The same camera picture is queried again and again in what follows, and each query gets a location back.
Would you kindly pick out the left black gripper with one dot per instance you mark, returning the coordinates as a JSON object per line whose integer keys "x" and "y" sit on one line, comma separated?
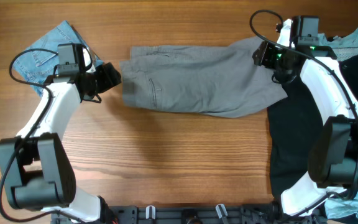
{"x": 110, "y": 78}

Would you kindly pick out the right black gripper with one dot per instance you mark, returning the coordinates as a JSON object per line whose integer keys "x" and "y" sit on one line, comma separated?
{"x": 265, "y": 56}

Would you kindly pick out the grey shorts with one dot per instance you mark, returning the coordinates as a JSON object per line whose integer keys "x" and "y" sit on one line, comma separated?
{"x": 218, "y": 81}

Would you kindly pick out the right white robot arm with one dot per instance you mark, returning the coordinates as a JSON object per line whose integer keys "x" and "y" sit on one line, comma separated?
{"x": 333, "y": 159}

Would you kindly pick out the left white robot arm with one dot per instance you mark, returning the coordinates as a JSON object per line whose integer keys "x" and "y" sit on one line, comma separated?
{"x": 37, "y": 177}

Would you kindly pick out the folded blue denim shorts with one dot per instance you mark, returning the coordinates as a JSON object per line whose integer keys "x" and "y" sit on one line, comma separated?
{"x": 36, "y": 66}

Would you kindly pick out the black shorts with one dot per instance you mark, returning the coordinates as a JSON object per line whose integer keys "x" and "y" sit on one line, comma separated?
{"x": 295, "y": 125}

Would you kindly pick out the light blue shirt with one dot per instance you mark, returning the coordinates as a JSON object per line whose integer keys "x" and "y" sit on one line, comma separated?
{"x": 343, "y": 47}

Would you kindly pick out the black mounting rail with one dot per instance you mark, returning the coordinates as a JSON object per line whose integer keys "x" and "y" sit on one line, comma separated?
{"x": 244, "y": 214}

